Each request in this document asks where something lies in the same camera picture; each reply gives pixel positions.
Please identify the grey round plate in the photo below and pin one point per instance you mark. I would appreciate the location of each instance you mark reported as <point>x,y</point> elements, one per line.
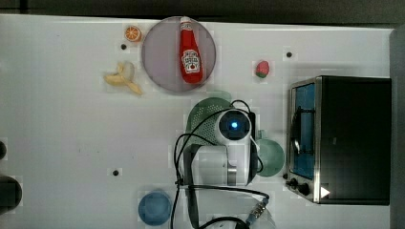
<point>160,54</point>

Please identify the peeled banana toy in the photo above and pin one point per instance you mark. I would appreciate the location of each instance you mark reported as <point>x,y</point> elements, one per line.
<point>124,77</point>

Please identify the strawberry toy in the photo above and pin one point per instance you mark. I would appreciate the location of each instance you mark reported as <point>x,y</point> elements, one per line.
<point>262,69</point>

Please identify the black cylinder lower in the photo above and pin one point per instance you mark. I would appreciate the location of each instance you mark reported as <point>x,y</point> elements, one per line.
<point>10,194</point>

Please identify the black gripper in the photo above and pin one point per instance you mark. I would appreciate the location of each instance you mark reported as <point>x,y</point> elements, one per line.
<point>252,118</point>

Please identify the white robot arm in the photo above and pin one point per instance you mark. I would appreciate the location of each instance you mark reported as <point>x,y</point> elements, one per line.
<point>228,163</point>

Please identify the black cylinder upper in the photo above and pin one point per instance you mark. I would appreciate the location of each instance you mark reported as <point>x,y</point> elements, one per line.
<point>3,150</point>

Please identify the green plastic strainer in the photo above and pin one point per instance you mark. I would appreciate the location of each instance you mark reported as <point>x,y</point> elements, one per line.
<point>202,118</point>

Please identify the light green mug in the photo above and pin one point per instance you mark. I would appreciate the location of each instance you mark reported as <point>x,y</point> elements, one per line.
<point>271,156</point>

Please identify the blue plastic cup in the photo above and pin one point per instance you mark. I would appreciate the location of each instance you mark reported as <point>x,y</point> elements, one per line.
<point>155,208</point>

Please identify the orange slice toy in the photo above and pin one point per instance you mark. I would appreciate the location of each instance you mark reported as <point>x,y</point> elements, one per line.
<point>133,34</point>

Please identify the red ketchup bottle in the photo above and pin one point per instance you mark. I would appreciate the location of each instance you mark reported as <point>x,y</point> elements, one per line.
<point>189,55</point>

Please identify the toaster oven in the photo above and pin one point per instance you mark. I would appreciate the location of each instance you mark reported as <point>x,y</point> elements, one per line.
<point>339,140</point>

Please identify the black cylinder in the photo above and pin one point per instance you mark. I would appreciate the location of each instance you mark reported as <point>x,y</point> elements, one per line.
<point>3,150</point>
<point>10,194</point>

